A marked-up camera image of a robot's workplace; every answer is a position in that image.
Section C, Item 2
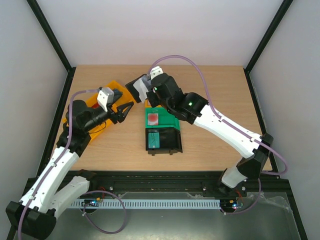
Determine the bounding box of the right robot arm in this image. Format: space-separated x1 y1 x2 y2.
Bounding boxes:
146 70 273 196

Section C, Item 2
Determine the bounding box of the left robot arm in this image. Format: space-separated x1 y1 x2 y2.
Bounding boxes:
5 87 134 240

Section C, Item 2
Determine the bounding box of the red circle card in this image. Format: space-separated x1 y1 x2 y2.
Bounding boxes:
147 113 159 126

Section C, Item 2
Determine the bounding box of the teal card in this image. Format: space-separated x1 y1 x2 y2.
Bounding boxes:
147 132 160 149

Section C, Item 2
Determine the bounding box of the long yellow divided tray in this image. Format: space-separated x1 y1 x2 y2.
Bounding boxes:
61 81 134 146

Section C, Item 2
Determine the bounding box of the green storage bin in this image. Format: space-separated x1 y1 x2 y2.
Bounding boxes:
145 107 180 130

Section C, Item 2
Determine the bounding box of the black storage bin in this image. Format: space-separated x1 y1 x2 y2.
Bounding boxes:
145 127 183 156

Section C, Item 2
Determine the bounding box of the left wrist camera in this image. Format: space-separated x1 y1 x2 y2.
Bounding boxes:
97 87 115 112

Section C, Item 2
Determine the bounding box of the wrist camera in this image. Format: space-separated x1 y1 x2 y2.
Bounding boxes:
97 87 115 112
149 66 164 80

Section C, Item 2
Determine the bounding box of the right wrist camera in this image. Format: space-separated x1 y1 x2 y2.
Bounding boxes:
149 66 164 80

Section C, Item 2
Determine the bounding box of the left black frame post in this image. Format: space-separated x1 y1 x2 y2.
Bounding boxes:
26 0 76 73

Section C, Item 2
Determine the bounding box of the black frame post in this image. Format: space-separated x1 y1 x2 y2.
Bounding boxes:
26 0 76 73
244 0 294 76

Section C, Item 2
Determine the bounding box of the grey slotted cable duct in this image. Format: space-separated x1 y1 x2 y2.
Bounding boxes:
68 199 221 210

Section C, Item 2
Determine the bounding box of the black aluminium frame rail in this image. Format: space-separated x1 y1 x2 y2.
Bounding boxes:
24 170 291 198

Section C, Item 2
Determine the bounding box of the right black frame post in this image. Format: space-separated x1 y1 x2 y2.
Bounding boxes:
244 0 294 76

